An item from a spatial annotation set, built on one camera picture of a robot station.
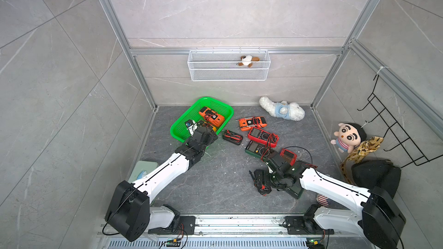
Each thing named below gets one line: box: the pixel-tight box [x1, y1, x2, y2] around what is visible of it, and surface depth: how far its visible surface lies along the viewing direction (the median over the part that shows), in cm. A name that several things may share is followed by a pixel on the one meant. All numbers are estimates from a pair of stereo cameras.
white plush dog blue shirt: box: [258, 96, 306, 122], surface depth 109 cm
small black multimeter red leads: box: [249, 168, 272, 196], surface depth 76 cm
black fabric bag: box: [351, 159, 402, 199], surface depth 67 cm
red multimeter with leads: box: [247, 127, 280, 148], surface depth 100 cm
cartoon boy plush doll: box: [329, 122, 367, 154], surface depth 83 cm
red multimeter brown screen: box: [279, 148, 298, 166], surface depth 94 cm
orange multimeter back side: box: [238, 116, 268, 132], surface depth 108 cm
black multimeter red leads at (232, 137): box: [222, 129, 244, 146], surface depth 103 cm
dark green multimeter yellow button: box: [245, 140, 278, 161], surface depth 97 cm
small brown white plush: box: [235, 55, 261, 68], surface depth 90 cm
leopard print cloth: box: [339, 136, 384, 185], surface depth 77 cm
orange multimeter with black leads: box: [198, 106, 225, 128], surface depth 109 cm
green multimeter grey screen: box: [284, 178, 304, 200], surface depth 81 cm
